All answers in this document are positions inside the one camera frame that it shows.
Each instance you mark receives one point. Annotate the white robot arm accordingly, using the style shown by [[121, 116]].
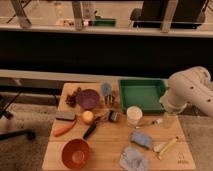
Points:
[[188, 86]]

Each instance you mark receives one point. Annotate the yellow apple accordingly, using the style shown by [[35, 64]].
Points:
[[87, 117]]

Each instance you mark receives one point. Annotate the green plastic tray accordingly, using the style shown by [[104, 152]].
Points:
[[144, 94]]

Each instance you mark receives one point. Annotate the blue brush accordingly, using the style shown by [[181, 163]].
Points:
[[107, 93]]

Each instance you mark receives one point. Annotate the purple bowl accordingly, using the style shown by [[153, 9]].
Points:
[[88, 99]]

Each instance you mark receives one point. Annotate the small metal clip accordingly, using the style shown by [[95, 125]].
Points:
[[113, 115]]

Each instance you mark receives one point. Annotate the brown grape bunch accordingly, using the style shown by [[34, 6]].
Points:
[[71, 98]]

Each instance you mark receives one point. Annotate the white plastic cup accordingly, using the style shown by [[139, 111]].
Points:
[[134, 115]]

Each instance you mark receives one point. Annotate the grey sponge block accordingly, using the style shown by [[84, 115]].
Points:
[[68, 116]]

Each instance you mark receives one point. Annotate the metal spoon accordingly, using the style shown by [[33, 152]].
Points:
[[158, 121]]

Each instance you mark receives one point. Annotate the green box background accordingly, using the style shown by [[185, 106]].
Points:
[[105, 23]]

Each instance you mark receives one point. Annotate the blue sponge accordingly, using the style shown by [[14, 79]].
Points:
[[142, 139]]

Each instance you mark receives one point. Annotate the orange carrot toy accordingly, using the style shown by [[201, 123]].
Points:
[[63, 130]]

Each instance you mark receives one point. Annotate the red bowl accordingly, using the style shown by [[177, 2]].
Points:
[[75, 154]]

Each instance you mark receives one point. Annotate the blue crumpled cloth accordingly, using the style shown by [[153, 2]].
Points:
[[133, 160]]

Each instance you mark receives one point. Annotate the black chair base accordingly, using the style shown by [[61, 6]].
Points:
[[10, 130]]

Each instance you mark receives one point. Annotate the black office chair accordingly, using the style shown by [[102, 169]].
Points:
[[180, 14]]

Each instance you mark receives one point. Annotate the black handled knife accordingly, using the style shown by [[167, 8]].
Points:
[[94, 124]]

